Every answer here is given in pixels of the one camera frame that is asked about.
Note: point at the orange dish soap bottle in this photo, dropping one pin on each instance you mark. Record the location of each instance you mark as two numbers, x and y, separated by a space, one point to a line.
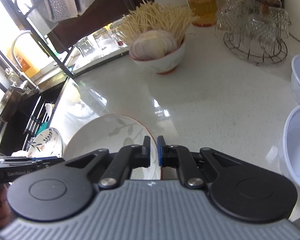
25 64

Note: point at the chrome kitchen faucet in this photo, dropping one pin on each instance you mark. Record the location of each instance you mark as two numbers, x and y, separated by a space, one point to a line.
24 82

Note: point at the sliced onion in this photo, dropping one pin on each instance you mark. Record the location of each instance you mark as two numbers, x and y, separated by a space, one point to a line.
152 45

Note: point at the enoki mushroom bundle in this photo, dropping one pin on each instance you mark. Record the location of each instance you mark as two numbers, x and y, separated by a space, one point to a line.
154 16

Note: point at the white bowl with onion slices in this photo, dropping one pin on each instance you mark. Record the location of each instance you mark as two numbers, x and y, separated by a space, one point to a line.
166 64

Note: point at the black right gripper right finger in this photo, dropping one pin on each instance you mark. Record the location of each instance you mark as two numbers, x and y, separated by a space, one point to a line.
180 158

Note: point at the white leaf pattern plate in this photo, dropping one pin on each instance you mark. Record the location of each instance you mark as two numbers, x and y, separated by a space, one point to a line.
113 132

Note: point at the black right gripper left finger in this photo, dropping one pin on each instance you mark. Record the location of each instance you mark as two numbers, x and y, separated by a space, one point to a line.
125 160

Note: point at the wire rack of glass cups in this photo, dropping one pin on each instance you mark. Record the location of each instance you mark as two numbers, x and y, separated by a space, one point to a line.
254 30

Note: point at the floral pattern plate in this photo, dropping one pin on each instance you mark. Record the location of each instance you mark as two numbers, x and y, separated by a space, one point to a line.
47 143

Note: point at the left hand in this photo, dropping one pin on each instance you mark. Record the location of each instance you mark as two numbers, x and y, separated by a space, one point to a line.
5 212

